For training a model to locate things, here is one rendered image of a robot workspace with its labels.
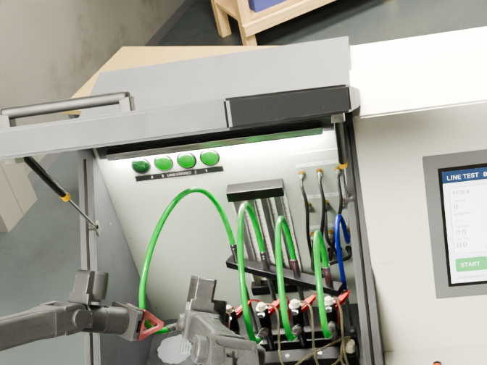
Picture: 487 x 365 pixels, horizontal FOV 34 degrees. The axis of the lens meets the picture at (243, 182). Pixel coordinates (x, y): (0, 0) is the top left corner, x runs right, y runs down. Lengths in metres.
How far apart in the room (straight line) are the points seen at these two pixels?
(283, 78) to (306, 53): 0.13
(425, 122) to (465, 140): 0.09
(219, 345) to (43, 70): 3.84
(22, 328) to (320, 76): 0.94
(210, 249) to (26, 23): 2.93
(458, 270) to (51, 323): 0.89
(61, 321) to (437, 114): 0.87
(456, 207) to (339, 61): 0.51
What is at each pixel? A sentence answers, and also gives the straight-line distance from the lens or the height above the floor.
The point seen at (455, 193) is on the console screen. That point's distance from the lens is 1.75.
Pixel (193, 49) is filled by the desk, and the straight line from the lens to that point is 4.22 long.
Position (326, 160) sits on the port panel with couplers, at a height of 1.33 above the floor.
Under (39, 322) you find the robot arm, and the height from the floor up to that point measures 1.46.
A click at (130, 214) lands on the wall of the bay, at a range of 2.13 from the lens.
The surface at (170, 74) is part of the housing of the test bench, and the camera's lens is 2.14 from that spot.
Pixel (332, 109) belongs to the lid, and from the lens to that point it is 1.09.
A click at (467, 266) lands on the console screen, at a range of 1.84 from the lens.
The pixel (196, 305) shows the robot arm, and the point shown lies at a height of 1.30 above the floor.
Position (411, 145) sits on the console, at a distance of 1.71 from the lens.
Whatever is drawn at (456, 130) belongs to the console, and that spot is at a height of 1.49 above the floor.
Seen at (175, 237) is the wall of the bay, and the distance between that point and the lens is 2.15.
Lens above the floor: 2.43
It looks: 34 degrees down
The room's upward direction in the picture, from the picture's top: 14 degrees counter-clockwise
